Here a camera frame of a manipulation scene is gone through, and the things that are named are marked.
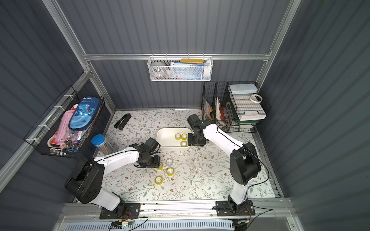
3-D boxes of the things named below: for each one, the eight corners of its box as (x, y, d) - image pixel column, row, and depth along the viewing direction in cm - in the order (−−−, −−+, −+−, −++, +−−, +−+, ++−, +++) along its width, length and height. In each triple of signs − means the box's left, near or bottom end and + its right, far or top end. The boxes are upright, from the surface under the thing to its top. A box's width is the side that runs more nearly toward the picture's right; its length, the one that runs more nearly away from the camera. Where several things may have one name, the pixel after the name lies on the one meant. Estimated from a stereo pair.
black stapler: (114, 127, 111) (113, 125, 109) (126, 114, 120) (125, 112, 118) (121, 130, 110) (120, 128, 108) (133, 116, 119) (132, 114, 117)
